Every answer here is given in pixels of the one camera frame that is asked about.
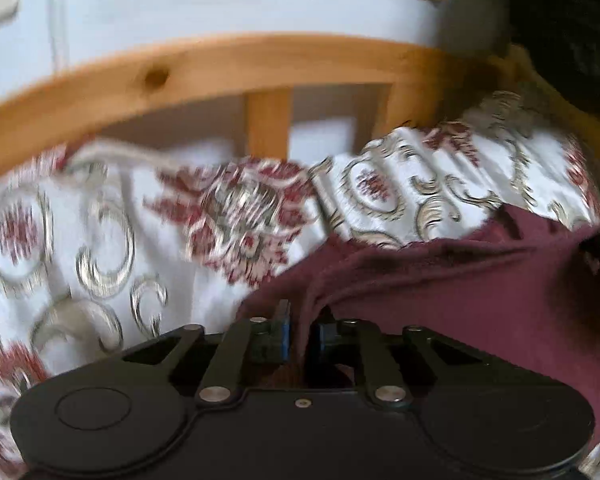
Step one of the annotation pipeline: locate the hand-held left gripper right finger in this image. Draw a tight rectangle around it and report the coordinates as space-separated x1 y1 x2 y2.
306 317 481 412

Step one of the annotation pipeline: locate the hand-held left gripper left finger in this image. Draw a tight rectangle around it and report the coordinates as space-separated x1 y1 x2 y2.
122 299 293 407

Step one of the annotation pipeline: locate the maroon long-sleeved shirt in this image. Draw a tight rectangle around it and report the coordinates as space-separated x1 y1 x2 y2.
234 204 600 443

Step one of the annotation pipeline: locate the white floral bedspread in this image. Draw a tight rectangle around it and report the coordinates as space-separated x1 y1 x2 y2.
0 91 600 480

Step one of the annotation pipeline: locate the black quilted jacket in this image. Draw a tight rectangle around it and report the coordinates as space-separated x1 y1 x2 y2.
497 0 600 117

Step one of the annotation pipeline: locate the white wall pipe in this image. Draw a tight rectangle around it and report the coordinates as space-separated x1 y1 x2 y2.
49 0 70 68

